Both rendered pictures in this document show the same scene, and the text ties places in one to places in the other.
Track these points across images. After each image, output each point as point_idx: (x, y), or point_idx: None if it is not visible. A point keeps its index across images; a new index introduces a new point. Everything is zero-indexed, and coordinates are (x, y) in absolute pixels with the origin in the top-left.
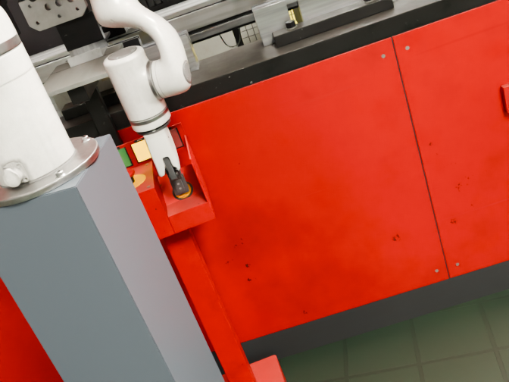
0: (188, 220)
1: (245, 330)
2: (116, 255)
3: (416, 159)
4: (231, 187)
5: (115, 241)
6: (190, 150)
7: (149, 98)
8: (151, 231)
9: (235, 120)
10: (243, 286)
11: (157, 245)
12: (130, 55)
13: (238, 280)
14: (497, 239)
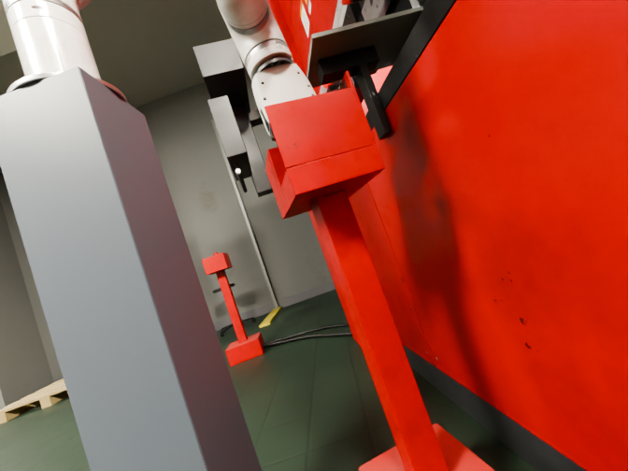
0: (287, 192)
1: (530, 418)
2: (9, 168)
3: None
4: (484, 179)
5: (16, 157)
6: (319, 103)
7: (234, 35)
8: (102, 167)
9: (474, 50)
10: (520, 350)
11: (105, 184)
12: None
13: (513, 336)
14: None
